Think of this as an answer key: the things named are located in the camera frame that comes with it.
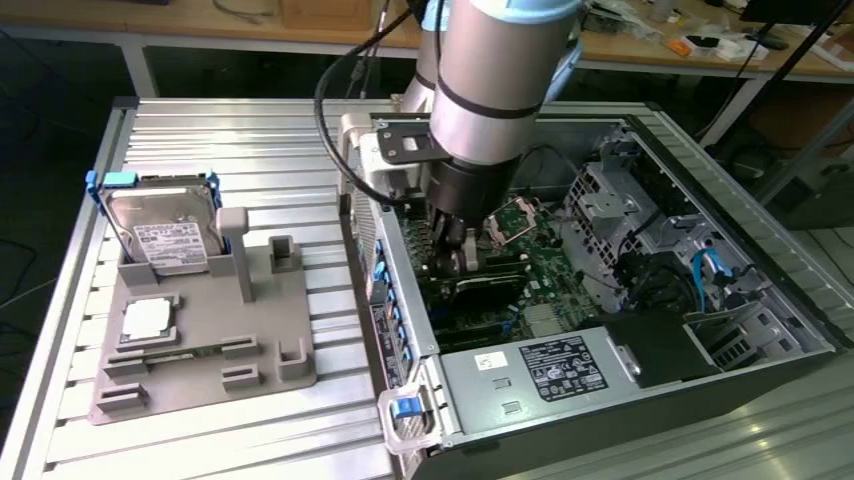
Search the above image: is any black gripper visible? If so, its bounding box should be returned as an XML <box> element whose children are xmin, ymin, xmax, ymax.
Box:
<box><xmin>424</xmin><ymin>158</ymin><xmax>516</xmax><ymax>227</ymax></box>

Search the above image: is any green graphics card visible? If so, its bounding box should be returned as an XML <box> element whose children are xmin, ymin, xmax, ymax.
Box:
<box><xmin>423</xmin><ymin>269</ymin><xmax>532</xmax><ymax>314</ymax></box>

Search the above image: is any silver socket cover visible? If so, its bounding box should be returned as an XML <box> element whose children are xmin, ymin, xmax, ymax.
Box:
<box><xmin>484</xmin><ymin>197</ymin><xmax>540</xmax><ymax>246</ymax></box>

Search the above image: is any perforated vent grille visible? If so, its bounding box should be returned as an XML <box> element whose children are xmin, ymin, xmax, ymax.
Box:
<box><xmin>342</xmin><ymin>182</ymin><xmax>378</xmax><ymax>266</ymax></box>

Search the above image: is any silver metal disk bay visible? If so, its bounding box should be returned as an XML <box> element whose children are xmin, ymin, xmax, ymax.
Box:
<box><xmin>563</xmin><ymin>159</ymin><xmax>668</xmax><ymax>261</ymax></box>

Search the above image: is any green Dell motherboard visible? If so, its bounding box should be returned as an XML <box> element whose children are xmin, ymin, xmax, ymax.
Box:
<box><xmin>392</xmin><ymin>194</ymin><xmax>592</xmax><ymax>354</ymax></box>

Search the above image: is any silver chipset heatsink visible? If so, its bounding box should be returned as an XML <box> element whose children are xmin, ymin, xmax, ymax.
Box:
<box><xmin>524</xmin><ymin>305</ymin><xmax>567</xmax><ymax>335</ymax></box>

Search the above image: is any long black expansion slot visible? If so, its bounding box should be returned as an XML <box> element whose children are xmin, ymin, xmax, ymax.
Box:
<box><xmin>433</xmin><ymin>323</ymin><xmax>507</xmax><ymax>342</ymax></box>

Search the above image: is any silver metal drive cage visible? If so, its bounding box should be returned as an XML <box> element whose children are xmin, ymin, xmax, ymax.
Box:
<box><xmin>659</xmin><ymin>214</ymin><xmax>779</xmax><ymax>321</ymax></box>

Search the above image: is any wooden desk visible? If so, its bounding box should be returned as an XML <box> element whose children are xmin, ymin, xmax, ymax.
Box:
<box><xmin>572</xmin><ymin>0</ymin><xmax>854</xmax><ymax>146</ymax></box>
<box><xmin>0</xmin><ymin>0</ymin><xmax>428</xmax><ymax>99</ymax></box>

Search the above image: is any grey parts rack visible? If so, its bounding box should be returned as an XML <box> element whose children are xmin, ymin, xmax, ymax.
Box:
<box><xmin>85</xmin><ymin>207</ymin><xmax>321</xmax><ymax>426</ymax></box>

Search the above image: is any grey power supply unit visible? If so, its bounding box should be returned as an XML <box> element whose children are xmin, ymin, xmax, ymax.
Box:
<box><xmin>436</xmin><ymin>327</ymin><xmax>645</xmax><ymax>437</ymax></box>

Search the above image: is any orange white small box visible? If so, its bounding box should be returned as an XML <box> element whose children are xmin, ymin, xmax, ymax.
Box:
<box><xmin>663</xmin><ymin>33</ymin><xmax>761</xmax><ymax>62</ymax></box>

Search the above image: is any black plastic shroud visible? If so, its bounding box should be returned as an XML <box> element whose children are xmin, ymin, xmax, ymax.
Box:
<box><xmin>603</xmin><ymin>313</ymin><xmax>727</xmax><ymax>391</ymax></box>

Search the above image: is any hard disk, blue caddy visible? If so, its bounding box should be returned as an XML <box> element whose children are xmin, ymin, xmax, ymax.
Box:
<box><xmin>85</xmin><ymin>169</ymin><xmax>225</xmax><ymax>271</ymax></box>

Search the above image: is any open black PC case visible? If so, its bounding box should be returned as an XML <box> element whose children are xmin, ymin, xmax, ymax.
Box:
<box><xmin>336</xmin><ymin>102</ymin><xmax>854</xmax><ymax>480</ymax></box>

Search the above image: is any green RAM stick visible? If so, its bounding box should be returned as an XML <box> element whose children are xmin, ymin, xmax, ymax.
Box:
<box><xmin>142</xmin><ymin>348</ymin><xmax>228</xmax><ymax>362</ymax></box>

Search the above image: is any silver CPU chip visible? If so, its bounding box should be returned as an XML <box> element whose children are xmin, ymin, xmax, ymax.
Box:
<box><xmin>118</xmin><ymin>299</ymin><xmax>178</xmax><ymax>346</ymax></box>

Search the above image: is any black monitor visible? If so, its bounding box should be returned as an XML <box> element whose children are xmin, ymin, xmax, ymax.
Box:
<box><xmin>737</xmin><ymin>0</ymin><xmax>854</xmax><ymax>50</ymax></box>

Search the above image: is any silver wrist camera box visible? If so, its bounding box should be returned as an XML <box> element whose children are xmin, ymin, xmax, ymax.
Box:
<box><xmin>358</xmin><ymin>117</ymin><xmax>461</xmax><ymax>206</ymax></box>

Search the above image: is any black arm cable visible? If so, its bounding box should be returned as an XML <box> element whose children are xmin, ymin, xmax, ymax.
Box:
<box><xmin>312</xmin><ymin>0</ymin><xmax>428</xmax><ymax>207</ymax></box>

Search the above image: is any black power cable bundle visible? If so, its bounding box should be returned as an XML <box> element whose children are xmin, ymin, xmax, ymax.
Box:
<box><xmin>609</xmin><ymin>249</ymin><xmax>701</xmax><ymax>317</ymax></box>

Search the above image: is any blue SATA cable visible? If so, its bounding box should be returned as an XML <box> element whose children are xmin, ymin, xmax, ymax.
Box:
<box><xmin>689</xmin><ymin>247</ymin><xmax>735</xmax><ymax>315</ymax></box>

